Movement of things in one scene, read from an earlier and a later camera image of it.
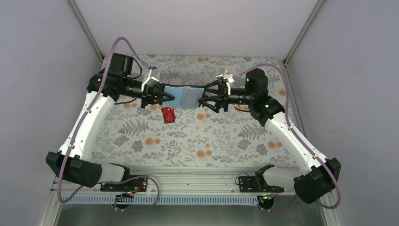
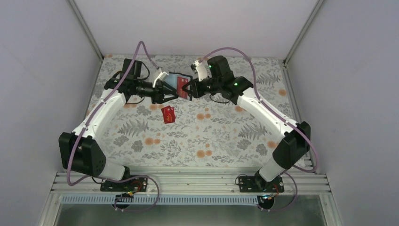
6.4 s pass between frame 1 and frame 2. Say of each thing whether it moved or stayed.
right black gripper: moved
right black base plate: stayed
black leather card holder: moved
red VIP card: stayed
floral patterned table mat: stayed
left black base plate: stayed
